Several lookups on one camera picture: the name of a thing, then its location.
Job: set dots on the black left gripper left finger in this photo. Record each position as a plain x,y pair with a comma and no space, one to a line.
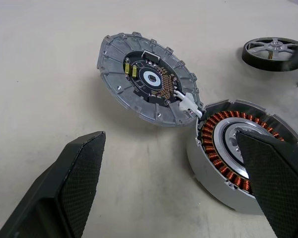
72,188

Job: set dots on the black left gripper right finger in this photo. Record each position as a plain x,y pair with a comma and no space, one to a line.
280,183

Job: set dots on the black spoked rotor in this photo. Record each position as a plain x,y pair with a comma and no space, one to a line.
263,63

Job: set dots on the silver motor housing copper windings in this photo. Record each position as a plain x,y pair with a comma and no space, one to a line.
203,173

